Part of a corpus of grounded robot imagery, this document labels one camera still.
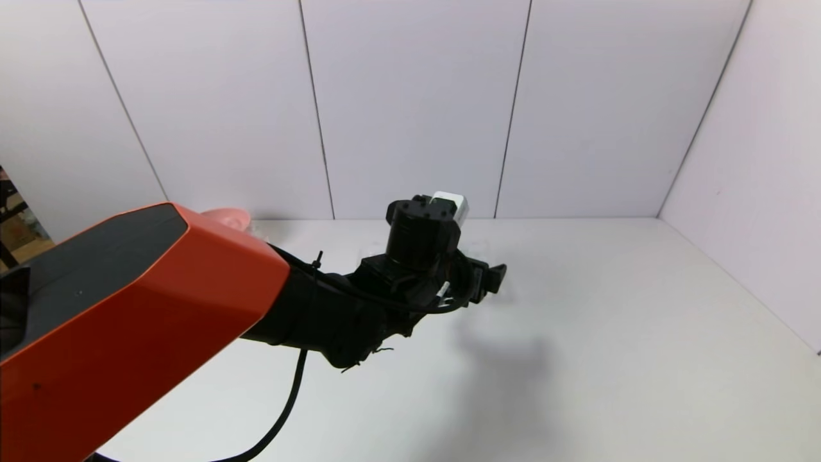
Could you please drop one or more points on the orange and black left arm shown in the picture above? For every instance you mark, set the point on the orange and black left arm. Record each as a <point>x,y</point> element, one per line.
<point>128,321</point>

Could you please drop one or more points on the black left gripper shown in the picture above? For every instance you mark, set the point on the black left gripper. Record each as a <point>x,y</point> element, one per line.
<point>485,283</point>

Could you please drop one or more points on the pink bowl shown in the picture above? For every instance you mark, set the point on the pink bowl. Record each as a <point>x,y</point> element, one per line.
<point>224,217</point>

